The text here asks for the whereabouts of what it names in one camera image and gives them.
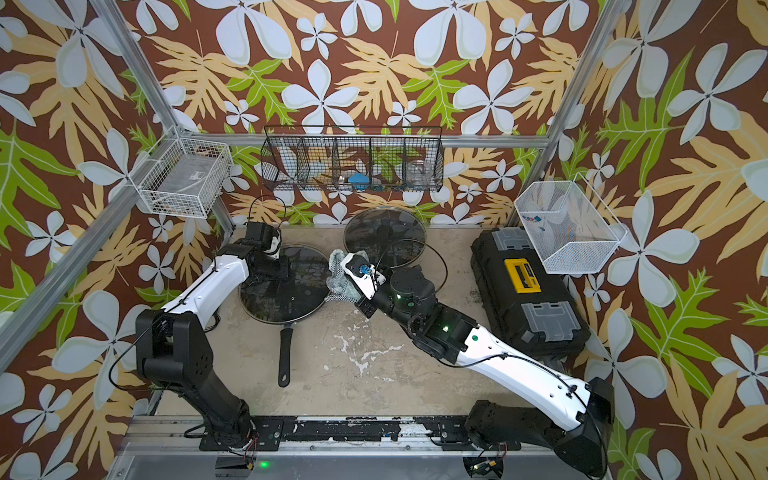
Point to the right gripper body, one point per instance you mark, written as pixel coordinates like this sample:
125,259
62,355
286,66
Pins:
369,306

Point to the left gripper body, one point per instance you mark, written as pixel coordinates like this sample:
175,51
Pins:
276,269

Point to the green microfibre cloth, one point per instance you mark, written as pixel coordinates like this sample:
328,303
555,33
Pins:
340,287

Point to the glass pot lid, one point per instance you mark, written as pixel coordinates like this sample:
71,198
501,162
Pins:
288,285

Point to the small pan with lid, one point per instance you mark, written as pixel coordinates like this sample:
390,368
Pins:
392,236

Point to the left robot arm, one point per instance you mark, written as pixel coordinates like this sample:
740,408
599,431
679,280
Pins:
172,349

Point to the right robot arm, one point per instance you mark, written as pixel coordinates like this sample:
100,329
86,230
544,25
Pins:
570,416

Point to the large black frying pan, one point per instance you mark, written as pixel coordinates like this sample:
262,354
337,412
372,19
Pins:
285,354

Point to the black yellow toolbox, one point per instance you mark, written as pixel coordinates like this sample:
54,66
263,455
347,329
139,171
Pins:
527,308

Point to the white mesh basket right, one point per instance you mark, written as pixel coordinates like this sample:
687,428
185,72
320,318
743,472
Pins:
570,226

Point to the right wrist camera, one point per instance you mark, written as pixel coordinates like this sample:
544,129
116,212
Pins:
364,275

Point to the white wire basket left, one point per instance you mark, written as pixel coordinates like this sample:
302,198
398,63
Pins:
182,175

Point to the black wire basket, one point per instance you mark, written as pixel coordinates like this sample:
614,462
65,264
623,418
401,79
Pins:
354,159

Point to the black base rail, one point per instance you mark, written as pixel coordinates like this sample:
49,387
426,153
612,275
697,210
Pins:
446,432

